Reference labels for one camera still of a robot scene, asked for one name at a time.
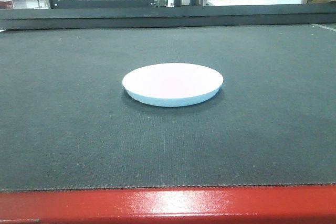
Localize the light blue round tray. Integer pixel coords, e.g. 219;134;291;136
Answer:
122;63;224;108

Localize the dark grey table mat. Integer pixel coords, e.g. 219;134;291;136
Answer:
1;24;335;191

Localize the white background table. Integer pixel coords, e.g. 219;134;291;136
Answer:
200;0;302;6

